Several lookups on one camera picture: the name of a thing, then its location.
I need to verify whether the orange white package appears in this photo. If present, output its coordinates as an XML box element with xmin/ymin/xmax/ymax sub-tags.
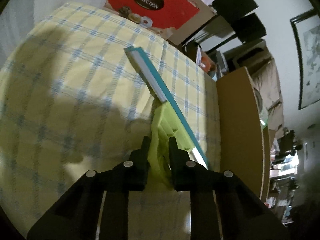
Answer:
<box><xmin>199</xmin><ymin>55</ymin><xmax>215</xmax><ymax>72</ymax></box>

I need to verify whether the framed ink painting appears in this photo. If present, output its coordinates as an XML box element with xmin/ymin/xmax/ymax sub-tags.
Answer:
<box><xmin>290</xmin><ymin>9</ymin><xmax>320</xmax><ymax>110</ymax></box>

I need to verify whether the brown sofa cushion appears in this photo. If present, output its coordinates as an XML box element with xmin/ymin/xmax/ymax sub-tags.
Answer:
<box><xmin>252</xmin><ymin>60</ymin><xmax>283</xmax><ymax>110</ymax></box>

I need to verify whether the yellow blue checkered tablecloth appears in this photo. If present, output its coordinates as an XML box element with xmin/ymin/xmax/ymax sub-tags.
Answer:
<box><xmin>0</xmin><ymin>2</ymin><xmax>222</xmax><ymax>240</ymax></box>

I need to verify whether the brown sofa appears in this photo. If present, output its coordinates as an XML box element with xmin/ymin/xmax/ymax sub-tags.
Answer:
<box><xmin>222</xmin><ymin>39</ymin><xmax>284</xmax><ymax>130</ymax></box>

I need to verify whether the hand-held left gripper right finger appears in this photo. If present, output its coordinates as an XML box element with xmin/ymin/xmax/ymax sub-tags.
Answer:
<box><xmin>169</xmin><ymin>137</ymin><xmax>290</xmax><ymax>240</ymax></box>

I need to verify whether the green squeegee with blue blade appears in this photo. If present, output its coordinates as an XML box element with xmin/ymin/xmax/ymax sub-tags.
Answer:
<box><xmin>124</xmin><ymin>46</ymin><xmax>209</xmax><ymax>190</ymax></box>

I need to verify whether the red box with oval label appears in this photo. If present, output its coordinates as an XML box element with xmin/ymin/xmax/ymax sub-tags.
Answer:
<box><xmin>105</xmin><ymin>0</ymin><xmax>200</xmax><ymax>34</ymax></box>

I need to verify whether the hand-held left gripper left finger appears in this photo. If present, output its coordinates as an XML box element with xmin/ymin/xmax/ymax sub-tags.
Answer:
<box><xmin>27</xmin><ymin>137</ymin><xmax>150</xmax><ymax>240</ymax></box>

